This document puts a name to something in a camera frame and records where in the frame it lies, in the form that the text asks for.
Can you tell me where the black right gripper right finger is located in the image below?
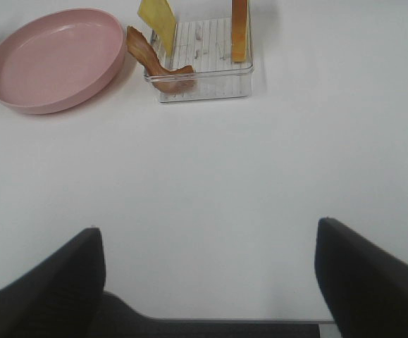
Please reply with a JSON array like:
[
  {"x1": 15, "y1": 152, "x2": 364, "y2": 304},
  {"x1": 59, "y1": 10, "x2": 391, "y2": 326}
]
[{"x1": 314, "y1": 218, "x2": 408, "y2": 337}]

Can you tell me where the yellow cheese slice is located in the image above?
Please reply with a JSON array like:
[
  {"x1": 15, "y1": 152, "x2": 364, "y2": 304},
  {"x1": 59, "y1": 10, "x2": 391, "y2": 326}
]
[{"x1": 137, "y1": 0, "x2": 176, "y2": 58}]

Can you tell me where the clear right plastic tray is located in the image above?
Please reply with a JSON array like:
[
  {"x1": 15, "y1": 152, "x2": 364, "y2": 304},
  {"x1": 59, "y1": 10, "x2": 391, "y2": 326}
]
[{"x1": 144, "y1": 17, "x2": 254, "y2": 104}]

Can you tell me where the tray bacon strip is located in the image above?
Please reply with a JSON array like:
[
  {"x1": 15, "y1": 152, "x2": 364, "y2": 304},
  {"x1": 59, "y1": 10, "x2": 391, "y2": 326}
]
[{"x1": 126, "y1": 26, "x2": 196, "y2": 94}]

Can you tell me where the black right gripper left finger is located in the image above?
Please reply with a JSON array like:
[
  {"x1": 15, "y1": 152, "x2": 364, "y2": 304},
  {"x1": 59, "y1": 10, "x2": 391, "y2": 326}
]
[{"x1": 0, "y1": 227, "x2": 105, "y2": 337}]

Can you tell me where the pink round plate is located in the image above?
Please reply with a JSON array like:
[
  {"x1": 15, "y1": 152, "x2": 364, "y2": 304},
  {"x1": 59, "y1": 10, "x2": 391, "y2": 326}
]
[{"x1": 0, "y1": 8, "x2": 125, "y2": 115}]

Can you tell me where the upright bread slice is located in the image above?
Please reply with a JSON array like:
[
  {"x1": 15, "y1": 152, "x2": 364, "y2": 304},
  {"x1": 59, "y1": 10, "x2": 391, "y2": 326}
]
[{"x1": 231, "y1": 0, "x2": 249, "y2": 63}]

